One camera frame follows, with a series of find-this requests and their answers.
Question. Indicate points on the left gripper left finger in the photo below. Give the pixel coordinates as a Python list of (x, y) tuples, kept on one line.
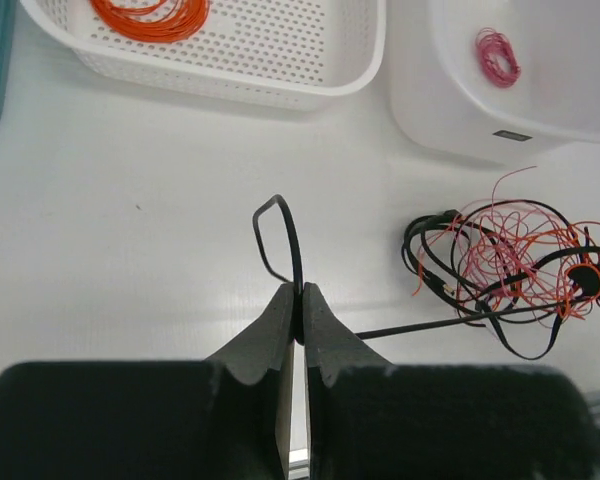
[(250, 420)]

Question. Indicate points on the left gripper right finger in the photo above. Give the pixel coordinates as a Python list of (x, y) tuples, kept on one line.
[(337, 365)]

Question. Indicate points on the white perforated plastic basket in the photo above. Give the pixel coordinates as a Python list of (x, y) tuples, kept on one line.
[(297, 55)]

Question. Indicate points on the white plastic tub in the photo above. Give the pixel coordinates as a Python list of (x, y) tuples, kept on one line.
[(442, 99)]

